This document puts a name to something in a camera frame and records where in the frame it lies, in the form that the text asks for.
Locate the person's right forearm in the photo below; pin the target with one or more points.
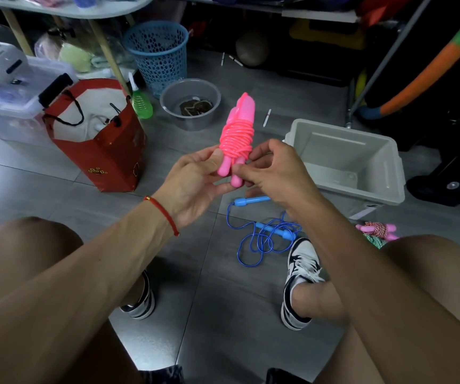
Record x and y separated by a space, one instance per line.
394 307

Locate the grey plastic basin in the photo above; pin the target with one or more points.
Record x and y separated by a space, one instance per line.
174 103

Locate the person's left hand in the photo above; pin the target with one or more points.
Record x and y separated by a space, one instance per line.
190 187

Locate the black weight machine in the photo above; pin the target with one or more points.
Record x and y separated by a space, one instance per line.
446 167

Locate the brown ball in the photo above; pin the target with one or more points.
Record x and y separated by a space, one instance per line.
252 48

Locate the green spray bottle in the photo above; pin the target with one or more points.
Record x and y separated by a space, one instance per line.
141 105

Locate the blue mesh wastebasket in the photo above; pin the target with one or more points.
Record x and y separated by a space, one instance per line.
156 59

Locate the person's leg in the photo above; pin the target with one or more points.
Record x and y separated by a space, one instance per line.
18 255
442 275

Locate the black rectangular pad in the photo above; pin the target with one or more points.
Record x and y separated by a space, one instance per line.
55 90

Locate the person's right leg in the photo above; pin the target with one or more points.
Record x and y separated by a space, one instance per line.
442 275

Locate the clear plastic storage bin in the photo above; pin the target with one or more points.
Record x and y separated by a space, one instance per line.
2 119

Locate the person's right hand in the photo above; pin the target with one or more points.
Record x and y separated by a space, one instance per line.
282 179

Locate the red paper bag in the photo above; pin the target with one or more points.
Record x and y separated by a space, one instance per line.
110 163

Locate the person's shoe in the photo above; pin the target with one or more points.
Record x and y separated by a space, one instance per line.
144 305
302 259

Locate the orange red fabric bag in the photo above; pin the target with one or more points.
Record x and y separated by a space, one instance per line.
382 7

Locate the yellow flat board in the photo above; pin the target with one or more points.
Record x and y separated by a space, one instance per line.
322 35

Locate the person's right shoe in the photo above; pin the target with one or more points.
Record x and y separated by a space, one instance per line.
302 259

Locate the grey plastic storage bin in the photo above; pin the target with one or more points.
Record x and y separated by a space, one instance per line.
346 155

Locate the person's left forearm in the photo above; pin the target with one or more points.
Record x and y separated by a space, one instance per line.
66 299

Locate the person's left shoe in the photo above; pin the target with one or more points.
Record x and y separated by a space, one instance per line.
144 305

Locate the multicoloured hula hoop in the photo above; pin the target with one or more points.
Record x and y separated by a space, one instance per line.
418 81

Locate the grey plastic stool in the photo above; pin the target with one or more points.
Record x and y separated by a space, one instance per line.
146 339

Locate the clear plastic bag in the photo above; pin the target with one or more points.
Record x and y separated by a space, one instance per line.
76 55

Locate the person's left leg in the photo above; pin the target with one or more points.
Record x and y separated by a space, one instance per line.
18 255

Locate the white oval side table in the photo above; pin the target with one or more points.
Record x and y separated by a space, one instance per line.
110 11

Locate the white marker pen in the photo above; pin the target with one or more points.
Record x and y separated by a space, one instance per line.
267 117
236 61
222 59

